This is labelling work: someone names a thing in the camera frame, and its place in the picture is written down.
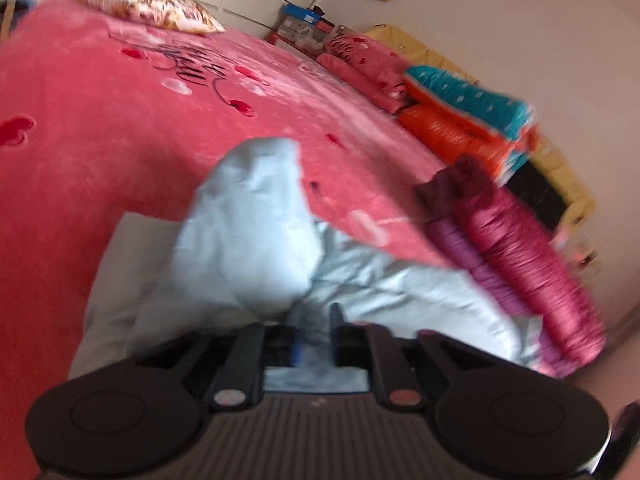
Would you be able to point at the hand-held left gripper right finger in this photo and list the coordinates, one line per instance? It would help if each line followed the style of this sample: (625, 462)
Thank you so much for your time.
(350, 345)

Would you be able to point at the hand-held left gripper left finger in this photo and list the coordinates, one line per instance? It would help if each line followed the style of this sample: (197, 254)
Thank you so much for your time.
(282, 347)

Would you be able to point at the light blue puffer jacket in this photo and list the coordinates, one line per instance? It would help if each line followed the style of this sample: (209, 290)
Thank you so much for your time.
(250, 235)

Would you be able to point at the folded purple puffer jacket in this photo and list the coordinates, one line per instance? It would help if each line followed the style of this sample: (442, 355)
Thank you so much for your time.
(470, 255)

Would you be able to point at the folded maroon puffer jacket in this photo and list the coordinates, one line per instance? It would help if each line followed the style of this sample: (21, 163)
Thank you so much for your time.
(525, 260)

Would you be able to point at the folded orange quilt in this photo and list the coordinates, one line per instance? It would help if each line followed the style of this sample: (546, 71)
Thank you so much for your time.
(450, 135)

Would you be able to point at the black cloth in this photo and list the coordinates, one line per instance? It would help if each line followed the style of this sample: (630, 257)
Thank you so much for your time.
(537, 195)

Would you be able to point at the folded teal dotted quilt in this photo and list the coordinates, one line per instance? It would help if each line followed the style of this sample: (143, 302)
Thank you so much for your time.
(465, 95)

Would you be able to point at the red plush bed blanket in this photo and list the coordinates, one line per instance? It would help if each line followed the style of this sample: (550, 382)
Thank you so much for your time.
(100, 135)

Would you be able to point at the pink love pillows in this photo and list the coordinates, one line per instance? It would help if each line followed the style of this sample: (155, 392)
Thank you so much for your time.
(360, 65)

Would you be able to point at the yellow headboard cover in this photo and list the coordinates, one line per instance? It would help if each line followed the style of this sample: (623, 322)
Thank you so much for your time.
(400, 42)

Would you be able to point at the stack of shoe boxes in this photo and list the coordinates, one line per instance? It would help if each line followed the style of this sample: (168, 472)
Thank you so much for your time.
(300, 30)

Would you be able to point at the floral pillow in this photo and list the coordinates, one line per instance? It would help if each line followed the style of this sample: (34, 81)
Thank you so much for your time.
(150, 5)

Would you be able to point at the blue bin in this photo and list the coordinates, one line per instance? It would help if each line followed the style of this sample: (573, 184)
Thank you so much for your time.
(15, 2)

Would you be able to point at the wall socket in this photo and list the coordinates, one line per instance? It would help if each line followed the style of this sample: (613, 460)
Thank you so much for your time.
(587, 259)

